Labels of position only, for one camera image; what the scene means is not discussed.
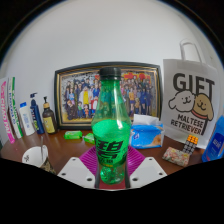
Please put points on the white gift bag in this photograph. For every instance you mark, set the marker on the white gift bag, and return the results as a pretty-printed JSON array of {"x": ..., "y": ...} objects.
[{"x": 188, "y": 100}]

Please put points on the blue tissue pack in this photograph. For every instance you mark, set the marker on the blue tissue pack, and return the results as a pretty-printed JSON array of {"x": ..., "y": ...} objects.
[{"x": 146, "y": 135}]

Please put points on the framed group photo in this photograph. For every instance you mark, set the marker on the framed group photo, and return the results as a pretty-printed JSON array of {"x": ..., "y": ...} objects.
[{"x": 76, "y": 96}]

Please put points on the white bottle with blue cap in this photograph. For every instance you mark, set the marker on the white bottle with blue cap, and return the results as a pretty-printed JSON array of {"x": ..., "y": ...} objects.
[{"x": 26, "y": 121}]

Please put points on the white straw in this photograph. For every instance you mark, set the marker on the white straw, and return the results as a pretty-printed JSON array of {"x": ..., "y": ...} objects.
[{"x": 41, "y": 150}]

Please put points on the small green packet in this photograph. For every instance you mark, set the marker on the small green packet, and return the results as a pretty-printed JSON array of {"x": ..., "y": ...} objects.
[
  {"x": 88, "y": 138},
  {"x": 73, "y": 135}
]

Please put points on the blue mouthwash bottle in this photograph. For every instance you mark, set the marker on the blue mouthwash bottle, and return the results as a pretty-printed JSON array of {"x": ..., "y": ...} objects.
[{"x": 215, "y": 141}]

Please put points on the small puzzle cube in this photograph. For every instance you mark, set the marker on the small puzzle cube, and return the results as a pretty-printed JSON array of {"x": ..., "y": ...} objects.
[{"x": 191, "y": 144}]

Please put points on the green plastic drink bottle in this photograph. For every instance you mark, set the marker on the green plastic drink bottle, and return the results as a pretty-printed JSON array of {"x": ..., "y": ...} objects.
[{"x": 111, "y": 140}]

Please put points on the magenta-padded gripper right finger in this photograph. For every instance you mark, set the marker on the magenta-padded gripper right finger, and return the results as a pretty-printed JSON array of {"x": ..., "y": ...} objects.
[{"x": 148, "y": 170}]

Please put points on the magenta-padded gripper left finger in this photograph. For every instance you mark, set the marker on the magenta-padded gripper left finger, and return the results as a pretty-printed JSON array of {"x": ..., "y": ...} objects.
[{"x": 76, "y": 171}]

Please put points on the camouflage print paper cup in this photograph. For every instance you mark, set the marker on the camouflage print paper cup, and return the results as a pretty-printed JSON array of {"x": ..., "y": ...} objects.
[{"x": 33, "y": 156}]

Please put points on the amber pump bottle yellow label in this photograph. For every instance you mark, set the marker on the amber pump bottle yellow label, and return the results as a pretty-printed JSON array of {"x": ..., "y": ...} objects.
[{"x": 49, "y": 121}]

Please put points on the dark blue pump bottle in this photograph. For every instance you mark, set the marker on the dark blue pump bottle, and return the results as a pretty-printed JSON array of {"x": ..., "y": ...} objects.
[{"x": 36, "y": 118}]

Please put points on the small floral pouch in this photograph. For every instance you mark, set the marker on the small floral pouch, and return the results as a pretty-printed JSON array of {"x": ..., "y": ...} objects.
[{"x": 176, "y": 156}]

